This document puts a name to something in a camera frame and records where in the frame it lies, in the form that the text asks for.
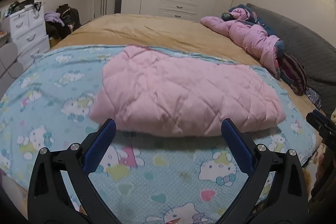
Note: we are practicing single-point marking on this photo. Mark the white drawer chest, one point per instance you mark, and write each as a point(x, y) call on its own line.
point(27, 30)

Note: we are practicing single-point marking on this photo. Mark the pink quilted jacket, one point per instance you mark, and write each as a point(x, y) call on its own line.
point(147, 91)

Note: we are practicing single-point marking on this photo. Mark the striped dark garment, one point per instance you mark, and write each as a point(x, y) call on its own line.
point(293, 74)

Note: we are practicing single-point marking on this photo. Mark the pink floral padded coat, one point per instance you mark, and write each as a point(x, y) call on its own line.
point(243, 27)

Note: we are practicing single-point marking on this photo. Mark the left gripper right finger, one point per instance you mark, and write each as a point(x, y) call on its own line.
point(286, 201)

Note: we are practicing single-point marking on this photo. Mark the grey quilted headboard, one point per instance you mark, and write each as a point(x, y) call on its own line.
point(315, 53)

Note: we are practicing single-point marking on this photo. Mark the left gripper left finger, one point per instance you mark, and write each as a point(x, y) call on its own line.
point(48, 199)

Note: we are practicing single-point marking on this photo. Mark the purple clothes pile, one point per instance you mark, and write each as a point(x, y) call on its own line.
point(54, 17)

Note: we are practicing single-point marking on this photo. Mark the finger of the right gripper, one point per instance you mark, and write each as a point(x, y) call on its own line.
point(319, 121)

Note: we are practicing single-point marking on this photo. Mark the tan bed cover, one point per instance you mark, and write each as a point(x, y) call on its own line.
point(146, 30)

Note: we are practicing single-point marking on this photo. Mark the dark bag pile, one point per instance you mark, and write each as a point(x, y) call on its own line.
point(71, 19)

